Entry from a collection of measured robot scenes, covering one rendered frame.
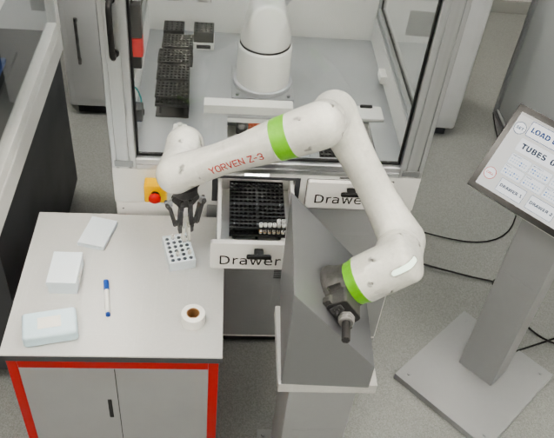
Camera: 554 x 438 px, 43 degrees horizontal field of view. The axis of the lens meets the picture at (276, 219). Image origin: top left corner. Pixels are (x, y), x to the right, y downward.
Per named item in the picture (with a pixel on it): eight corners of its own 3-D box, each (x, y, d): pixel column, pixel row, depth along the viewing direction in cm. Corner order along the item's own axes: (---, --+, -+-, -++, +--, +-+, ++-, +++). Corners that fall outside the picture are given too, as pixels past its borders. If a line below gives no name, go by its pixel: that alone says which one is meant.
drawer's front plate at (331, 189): (388, 209, 245) (394, 185, 237) (304, 206, 243) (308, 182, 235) (387, 206, 246) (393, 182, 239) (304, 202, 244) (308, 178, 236)
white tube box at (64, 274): (77, 294, 214) (76, 282, 211) (48, 294, 214) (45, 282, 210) (84, 263, 224) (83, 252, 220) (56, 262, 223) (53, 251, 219)
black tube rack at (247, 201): (283, 242, 227) (285, 228, 222) (229, 242, 225) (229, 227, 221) (281, 196, 243) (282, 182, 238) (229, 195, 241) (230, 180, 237)
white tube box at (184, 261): (196, 267, 226) (196, 259, 224) (170, 271, 224) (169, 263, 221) (187, 240, 235) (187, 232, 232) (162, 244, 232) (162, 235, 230)
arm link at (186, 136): (207, 120, 203) (169, 116, 203) (199, 147, 194) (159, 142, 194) (206, 158, 213) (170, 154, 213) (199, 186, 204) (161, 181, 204)
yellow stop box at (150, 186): (166, 204, 235) (165, 188, 230) (144, 203, 234) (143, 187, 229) (167, 194, 238) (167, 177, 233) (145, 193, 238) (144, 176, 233)
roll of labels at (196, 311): (177, 328, 208) (177, 319, 206) (185, 309, 213) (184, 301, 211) (201, 333, 208) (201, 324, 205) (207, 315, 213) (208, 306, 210)
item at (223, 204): (298, 262, 221) (300, 248, 217) (215, 260, 219) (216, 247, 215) (290, 179, 250) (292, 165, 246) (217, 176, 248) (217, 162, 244)
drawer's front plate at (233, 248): (303, 270, 221) (307, 245, 214) (210, 268, 219) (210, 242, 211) (303, 266, 222) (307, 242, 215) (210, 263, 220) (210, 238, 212)
